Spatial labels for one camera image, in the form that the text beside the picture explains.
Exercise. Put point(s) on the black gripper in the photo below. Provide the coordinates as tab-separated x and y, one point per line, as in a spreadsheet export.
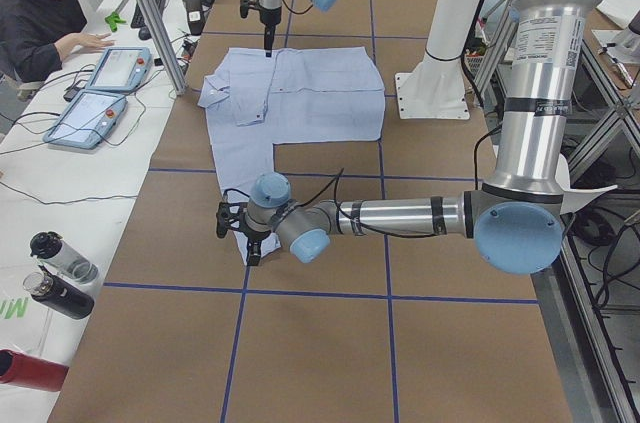
254	234
270	17

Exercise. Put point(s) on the light blue striped shirt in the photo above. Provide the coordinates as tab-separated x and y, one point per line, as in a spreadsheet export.
254	103

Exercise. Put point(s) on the upper teach pendant tablet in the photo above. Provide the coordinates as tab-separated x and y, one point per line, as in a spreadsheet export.
120	70

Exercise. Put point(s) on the teach pendant tablet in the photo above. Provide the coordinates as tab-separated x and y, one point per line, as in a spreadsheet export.
120	70
87	120

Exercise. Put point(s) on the green plastic object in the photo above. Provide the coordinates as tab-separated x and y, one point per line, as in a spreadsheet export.
114	20

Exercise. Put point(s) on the lower teach pendant tablet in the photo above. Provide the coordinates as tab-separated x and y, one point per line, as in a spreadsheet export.
87	120

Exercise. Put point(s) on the black water bottle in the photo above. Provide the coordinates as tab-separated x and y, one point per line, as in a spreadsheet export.
57	294

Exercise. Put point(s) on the clear bottle black lid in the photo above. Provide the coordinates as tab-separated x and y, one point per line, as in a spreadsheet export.
50	248

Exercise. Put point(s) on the person in black hoodie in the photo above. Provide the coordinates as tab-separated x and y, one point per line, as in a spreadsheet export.
38	35

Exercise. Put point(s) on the red water bottle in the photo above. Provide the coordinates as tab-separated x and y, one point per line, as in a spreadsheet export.
25	371

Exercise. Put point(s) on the aluminium frame post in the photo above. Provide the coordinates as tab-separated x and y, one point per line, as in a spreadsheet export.
162	44

